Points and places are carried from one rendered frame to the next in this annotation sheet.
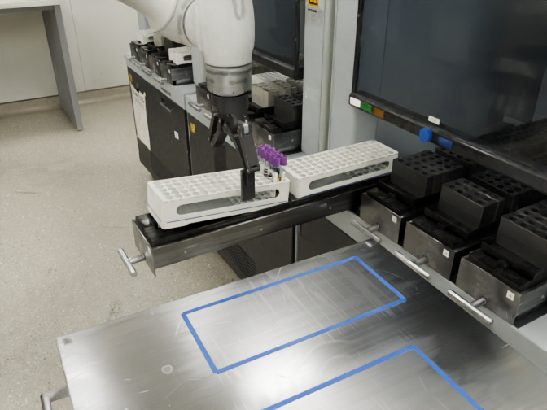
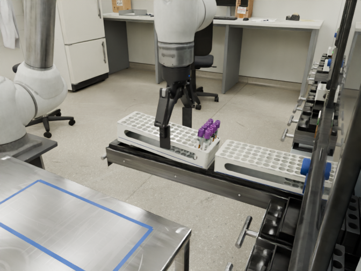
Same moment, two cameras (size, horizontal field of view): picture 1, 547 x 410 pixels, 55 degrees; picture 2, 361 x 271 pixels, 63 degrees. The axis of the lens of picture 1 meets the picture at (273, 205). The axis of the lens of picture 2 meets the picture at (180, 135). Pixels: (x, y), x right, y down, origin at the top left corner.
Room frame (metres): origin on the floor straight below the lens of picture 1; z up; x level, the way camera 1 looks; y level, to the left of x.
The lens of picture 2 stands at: (0.62, -0.55, 1.25)
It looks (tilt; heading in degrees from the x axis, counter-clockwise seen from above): 27 degrees down; 57
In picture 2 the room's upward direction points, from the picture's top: straight up
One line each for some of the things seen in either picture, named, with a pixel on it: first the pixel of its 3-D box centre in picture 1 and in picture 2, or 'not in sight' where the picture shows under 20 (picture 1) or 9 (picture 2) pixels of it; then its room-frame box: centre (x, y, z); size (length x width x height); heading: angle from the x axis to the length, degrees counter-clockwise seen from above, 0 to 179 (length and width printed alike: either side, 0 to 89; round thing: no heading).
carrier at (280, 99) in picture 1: (286, 109); not in sight; (1.56, -0.04, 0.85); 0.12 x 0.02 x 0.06; 30
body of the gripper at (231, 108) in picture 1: (230, 112); (176, 81); (1.03, 0.09, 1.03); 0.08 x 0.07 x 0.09; 30
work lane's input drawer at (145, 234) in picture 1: (274, 206); (208, 170); (1.08, 0.00, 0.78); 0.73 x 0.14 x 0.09; 120
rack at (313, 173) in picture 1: (338, 169); (275, 170); (1.17, -0.16, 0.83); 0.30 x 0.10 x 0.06; 120
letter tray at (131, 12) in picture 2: not in sight; (132, 12); (2.51, 3.58, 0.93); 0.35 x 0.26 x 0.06; 34
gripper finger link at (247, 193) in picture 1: (247, 184); (165, 136); (0.97, 0.05, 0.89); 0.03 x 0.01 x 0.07; 120
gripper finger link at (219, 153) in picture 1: (220, 160); (187, 118); (1.08, 0.12, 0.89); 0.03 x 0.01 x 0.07; 120
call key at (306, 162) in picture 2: (426, 134); (305, 166); (1.03, -0.32, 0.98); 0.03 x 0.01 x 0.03; 30
